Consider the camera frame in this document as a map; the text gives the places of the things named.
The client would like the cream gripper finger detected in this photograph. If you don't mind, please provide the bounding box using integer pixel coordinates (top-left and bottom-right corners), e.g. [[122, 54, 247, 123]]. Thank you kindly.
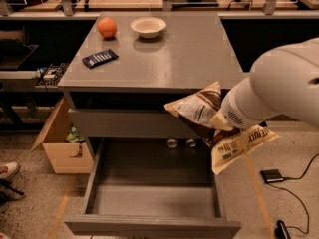
[[210, 112, 233, 131]]

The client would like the brown chip bag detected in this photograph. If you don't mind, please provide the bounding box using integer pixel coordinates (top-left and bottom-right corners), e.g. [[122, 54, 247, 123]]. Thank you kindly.
[[164, 82, 278, 175]]

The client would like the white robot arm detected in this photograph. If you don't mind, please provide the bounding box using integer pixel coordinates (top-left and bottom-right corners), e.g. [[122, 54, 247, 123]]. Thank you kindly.
[[211, 38, 319, 130]]

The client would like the right glass drawer knob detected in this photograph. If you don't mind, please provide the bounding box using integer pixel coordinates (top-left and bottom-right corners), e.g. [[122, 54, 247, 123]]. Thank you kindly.
[[185, 139, 197, 147]]

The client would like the glass drawer knob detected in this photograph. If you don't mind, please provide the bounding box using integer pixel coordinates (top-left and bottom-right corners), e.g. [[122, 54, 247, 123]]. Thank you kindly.
[[185, 139, 197, 147], [166, 138, 178, 148]]

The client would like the left glass drawer knob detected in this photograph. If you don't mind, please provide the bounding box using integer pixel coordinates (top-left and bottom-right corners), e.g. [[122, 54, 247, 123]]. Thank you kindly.
[[166, 138, 178, 148]]

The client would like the grey drawer cabinet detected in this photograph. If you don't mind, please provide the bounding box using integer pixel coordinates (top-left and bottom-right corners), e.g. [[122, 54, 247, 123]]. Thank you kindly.
[[58, 11, 251, 239]]

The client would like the open grey bottom drawer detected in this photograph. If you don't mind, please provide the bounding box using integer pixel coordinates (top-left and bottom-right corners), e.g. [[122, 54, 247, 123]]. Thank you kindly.
[[65, 139, 241, 239]]

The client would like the closed grey middle drawer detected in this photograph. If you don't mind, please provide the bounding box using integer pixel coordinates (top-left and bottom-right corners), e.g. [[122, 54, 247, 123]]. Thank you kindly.
[[69, 109, 215, 139]]

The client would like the black power adapter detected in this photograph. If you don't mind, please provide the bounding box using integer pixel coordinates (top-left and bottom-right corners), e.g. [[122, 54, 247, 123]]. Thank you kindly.
[[260, 169, 284, 183]]

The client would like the white bowl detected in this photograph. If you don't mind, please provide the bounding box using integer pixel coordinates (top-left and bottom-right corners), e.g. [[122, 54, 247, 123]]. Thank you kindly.
[[131, 17, 166, 39]]

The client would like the black plug on floor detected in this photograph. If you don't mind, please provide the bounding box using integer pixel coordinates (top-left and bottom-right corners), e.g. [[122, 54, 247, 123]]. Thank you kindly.
[[274, 220, 291, 239]]

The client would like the orange fruit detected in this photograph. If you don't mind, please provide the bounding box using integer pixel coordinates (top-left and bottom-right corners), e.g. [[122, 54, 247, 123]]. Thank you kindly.
[[97, 17, 117, 38]]

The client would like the green packet in box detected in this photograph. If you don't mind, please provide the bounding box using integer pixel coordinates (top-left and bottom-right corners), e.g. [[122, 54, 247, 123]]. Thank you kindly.
[[66, 126, 85, 143]]

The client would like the cardboard box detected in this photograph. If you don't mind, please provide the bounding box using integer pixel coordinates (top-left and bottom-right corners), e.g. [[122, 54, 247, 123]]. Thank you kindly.
[[31, 98, 94, 173]]

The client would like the patterned black box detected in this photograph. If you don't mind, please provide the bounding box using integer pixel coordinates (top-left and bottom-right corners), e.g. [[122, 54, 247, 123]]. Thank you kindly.
[[37, 63, 69, 87]]

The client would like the white sneaker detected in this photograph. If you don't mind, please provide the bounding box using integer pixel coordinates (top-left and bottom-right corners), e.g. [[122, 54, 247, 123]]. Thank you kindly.
[[0, 161, 20, 181]]

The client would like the black cable on floor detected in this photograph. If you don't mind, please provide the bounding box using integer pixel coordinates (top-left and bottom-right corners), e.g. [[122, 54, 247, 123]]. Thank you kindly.
[[266, 151, 319, 235]]

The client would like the black strap on floor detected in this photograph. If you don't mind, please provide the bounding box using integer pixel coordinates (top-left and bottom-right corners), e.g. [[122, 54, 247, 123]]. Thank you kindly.
[[0, 178, 26, 205]]

